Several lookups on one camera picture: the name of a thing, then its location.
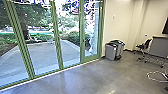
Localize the light grey trash bin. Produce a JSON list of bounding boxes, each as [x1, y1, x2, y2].
[[105, 42, 118, 62]]

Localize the dark grey trash bin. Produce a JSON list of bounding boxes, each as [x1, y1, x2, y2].
[[110, 39, 126, 60]]

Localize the green garden shrub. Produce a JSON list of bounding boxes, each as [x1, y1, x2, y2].
[[63, 31, 91, 47]]

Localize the concrete garden path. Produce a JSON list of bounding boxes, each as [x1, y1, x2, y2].
[[0, 39, 81, 88]]

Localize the black swivel chair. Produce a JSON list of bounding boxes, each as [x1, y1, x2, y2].
[[135, 38, 153, 63]]

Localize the tree trunk outdoors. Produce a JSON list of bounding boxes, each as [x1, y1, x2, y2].
[[20, 19, 31, 42]]

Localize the green framed glass door wall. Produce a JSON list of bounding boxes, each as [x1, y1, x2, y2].
[[0, 0, 106, 91]]

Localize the white wall switch plate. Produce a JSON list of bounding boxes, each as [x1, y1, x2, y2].
[[111, 14, 117, 20]]

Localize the white floor cable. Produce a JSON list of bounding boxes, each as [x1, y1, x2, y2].
[[146, 69, 168, 83]]

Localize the black wall television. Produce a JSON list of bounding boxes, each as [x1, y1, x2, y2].
[[161, 16, 168, 35]]

